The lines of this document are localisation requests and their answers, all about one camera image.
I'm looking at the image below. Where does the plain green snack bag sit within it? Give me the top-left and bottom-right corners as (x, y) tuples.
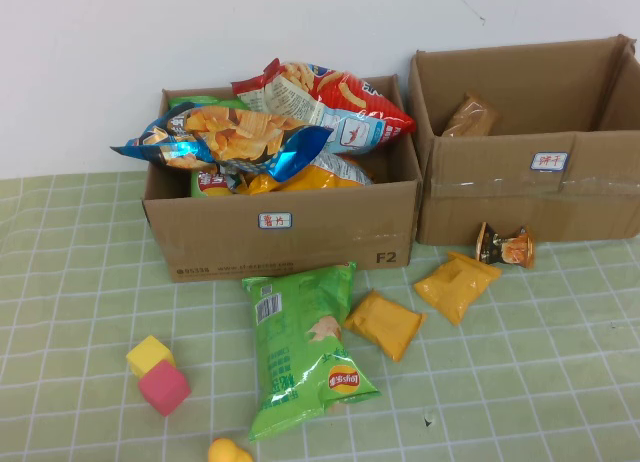
(167, 95), (249, 112)

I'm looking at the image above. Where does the white label with red writing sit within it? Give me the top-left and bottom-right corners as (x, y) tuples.
(530, 150), (570, 173)
(257, 211), (294, 231)

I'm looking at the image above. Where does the brown biscuit packet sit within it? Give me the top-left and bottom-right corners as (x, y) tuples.
(440, 91), (500, 138)

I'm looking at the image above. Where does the pink foam cube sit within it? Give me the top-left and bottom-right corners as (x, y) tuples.
(137, 359), (193, 417)

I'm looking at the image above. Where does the small green Lay's bag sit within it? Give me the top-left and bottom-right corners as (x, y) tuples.
(188, 167), (236, 199)

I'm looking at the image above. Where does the green checkered tablecloth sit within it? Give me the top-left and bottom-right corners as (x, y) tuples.
(0, 171), (640, 462)

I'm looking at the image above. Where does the yellow foam cube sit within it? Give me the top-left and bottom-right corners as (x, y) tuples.
(125, 335), (176, 381)

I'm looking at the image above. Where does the black and orange snack packet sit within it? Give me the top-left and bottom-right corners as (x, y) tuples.
(475, 221), (536, 270)

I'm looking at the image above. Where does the large green Lay's chip bag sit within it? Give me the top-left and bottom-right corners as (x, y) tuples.
(241, 261), (382, 443)

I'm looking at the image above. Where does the yellow snack packet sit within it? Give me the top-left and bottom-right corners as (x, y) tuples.
(413, 251), (503, 327)
(342, 289), (428, 363)

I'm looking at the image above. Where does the yellow rubber toy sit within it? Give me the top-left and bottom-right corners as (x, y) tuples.
(207, 437), (255, 462)

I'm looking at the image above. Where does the red fries snack bag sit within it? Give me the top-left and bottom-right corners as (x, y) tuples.
(230, 57), (417, 156)

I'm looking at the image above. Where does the cardboard box with clear tape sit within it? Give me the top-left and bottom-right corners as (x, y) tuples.
(408, 33), (640, 247)

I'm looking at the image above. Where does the cardboard box with F2 print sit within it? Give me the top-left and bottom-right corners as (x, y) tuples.
(141, 74), (424, 283)

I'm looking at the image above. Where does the blue potato chip bag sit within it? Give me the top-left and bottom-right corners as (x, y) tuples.
(109, 104), (335, 183)

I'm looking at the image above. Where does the yellow chip bag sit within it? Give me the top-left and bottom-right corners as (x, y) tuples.
(234, 149), (376, 197)

